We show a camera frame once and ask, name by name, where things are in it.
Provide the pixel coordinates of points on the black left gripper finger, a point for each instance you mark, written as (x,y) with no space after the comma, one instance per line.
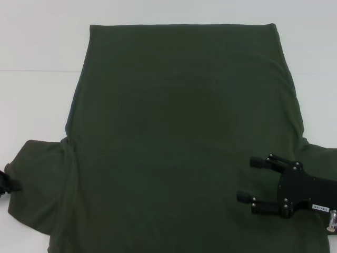
(11,186)

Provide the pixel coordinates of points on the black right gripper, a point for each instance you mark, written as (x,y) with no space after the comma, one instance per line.
(302,189)

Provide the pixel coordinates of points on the dark green t-shirt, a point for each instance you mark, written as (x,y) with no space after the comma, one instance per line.
(184,131)

